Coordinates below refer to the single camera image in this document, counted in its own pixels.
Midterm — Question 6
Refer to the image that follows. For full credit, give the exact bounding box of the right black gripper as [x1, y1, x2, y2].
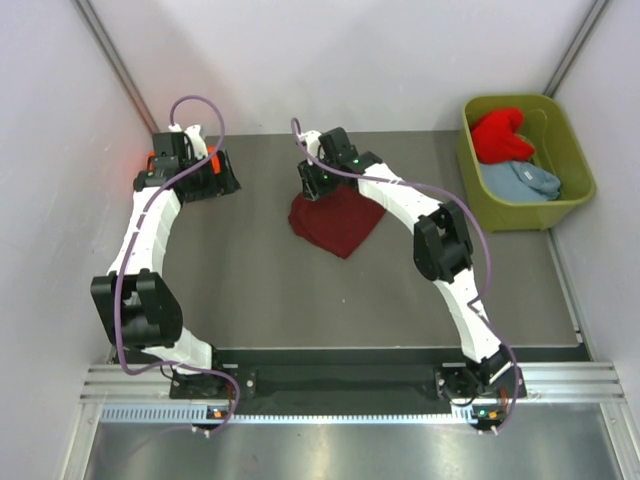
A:
[297, 154, 339, 203]

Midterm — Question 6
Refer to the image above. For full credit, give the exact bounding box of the dark red t shirt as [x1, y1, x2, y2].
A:
[288, 185, 386, 259]

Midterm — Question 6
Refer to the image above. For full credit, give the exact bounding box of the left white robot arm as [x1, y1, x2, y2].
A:
[90, 124, 240, 399]

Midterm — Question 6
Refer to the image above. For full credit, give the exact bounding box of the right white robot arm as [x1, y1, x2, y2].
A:
[291, 119, 523, 405]

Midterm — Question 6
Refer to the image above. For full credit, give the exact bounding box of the orange folded t shirt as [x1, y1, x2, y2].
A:
[146, 147, 222, 174]

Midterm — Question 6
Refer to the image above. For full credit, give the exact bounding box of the bright red t shirt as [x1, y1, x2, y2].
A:
[470, 107, 535, 165]

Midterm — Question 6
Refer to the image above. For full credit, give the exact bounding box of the blue t shirt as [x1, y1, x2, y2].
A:
[480, 160, 561, 203]

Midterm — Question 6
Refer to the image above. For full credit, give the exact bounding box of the green plastic bin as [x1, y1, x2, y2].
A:
[456, 93, 596, 232]

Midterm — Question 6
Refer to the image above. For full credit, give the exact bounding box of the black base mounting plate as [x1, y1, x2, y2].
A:
[168, 362, 530, 416]

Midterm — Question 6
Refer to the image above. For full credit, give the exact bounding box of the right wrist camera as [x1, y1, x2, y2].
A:
[299, 130, 322, 159]

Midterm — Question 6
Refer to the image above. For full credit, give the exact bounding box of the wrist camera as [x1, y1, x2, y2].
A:
[184, 124, 208, 161]
[299, 130, 322, 159]

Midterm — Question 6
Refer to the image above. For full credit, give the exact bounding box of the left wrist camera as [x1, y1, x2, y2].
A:
[184, 124, 208, 161]

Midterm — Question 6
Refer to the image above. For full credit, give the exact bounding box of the grey slotted cable duct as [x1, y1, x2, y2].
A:
[100, 404, 499, 426]

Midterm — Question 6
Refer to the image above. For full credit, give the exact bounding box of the aluminium frame rail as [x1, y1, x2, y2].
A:
[80, 362, 625, 403]

